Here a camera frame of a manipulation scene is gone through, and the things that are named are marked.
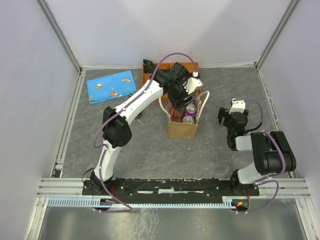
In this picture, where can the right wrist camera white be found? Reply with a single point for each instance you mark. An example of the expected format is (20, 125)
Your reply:
(237, 106)

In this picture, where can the canvas burlap tote bag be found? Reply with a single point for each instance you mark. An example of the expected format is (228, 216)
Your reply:
(183, 130)

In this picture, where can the purple Fanta can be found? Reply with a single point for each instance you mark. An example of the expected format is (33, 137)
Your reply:
(190, 110)

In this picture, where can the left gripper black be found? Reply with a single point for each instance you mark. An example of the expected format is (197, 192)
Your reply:
(180, 103)

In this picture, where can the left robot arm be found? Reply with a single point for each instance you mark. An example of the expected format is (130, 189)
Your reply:
(116, 123)

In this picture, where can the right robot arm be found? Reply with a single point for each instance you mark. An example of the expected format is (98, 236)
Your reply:
(272, 154)

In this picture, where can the red cola can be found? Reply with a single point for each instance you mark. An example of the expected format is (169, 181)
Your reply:
(187, 119)
(177, 115)

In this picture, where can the blue printed cloth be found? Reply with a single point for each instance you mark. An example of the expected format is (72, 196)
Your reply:
(110, 87)

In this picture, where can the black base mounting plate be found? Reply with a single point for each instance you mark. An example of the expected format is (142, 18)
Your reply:
(178, 190)

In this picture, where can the green glass bottle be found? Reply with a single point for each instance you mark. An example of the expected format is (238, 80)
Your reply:
(138, 116)

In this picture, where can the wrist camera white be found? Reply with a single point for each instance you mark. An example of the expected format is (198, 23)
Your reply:
(192, 84)
(237, 106)

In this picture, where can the aluminium frame rail front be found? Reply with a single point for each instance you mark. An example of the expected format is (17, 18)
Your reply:
(289, 188)

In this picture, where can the rolled tie dark green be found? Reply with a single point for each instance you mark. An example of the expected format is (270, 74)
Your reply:
(148, 66)

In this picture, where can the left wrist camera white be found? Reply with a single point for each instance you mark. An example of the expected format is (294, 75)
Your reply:
(192, 84)

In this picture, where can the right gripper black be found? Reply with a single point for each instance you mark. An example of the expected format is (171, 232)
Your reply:
(221, 114)

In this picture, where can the orange wooden divider tray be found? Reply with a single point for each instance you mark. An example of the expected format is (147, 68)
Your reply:
(146, 75)

